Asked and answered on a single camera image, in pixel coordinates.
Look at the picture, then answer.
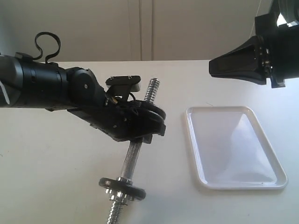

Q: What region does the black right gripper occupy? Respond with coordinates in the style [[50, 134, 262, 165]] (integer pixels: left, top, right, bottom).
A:
[[208, 13, 299, 88]]

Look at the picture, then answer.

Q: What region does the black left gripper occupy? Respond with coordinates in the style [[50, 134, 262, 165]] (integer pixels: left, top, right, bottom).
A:
[[67, 98, 166, 144]]

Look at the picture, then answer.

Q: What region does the black weight plate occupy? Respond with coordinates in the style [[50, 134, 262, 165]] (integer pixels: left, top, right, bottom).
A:
[[99, 178, 146, 201], [140, 101, 166, 122]]

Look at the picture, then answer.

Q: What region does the chrome threaded dumbbell bar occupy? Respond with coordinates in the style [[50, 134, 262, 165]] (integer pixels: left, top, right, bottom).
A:
[[107, 77, 160, 224]]

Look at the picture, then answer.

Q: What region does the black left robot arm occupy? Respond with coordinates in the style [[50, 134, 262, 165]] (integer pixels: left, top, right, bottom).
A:
[[0, 55, 166, 144]]

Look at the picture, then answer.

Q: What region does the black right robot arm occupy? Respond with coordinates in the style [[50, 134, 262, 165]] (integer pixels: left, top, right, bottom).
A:
[[209, 0, 299, 88]]

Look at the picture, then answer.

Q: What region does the chrome star collar nut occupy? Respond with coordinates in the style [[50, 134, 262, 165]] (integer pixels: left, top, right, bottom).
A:
[[106, 189, 130, 204]]

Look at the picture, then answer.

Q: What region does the white plastic tray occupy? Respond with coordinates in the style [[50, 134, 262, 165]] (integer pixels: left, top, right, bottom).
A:
[[185, 106, 288, 190]]

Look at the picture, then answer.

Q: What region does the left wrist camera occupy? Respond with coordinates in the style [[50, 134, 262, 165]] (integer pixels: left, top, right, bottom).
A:
[[106, 76, 141, 97]]

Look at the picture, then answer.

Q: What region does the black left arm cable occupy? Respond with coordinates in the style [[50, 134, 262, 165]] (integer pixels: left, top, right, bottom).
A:
[[34, 32, 62, 63]]

